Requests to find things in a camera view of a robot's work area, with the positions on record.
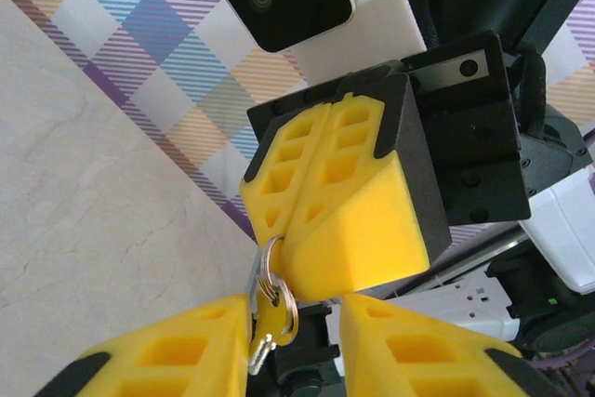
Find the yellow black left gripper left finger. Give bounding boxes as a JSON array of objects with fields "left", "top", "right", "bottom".
[{"left": 32, "top": 293, "right": 255, "bottom": 397}]

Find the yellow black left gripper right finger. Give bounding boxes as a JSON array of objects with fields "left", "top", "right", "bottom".
[{"left": 337, "top": 293, "right": 571, "bottom": 397}]

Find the small silver split ring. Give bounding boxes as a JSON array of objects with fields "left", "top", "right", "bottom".
[{"left": 257, "top": 233, "right": 288, "bottom": 299}]

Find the large silver key ring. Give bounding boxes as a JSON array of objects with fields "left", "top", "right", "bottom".
[{"left": 264, "top": 274, "right": 301, "bottom": 350}]

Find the white power strip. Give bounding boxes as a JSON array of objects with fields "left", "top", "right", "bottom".
[{"left": 390, "top": 273, "right": 521, "bottom": 340}]

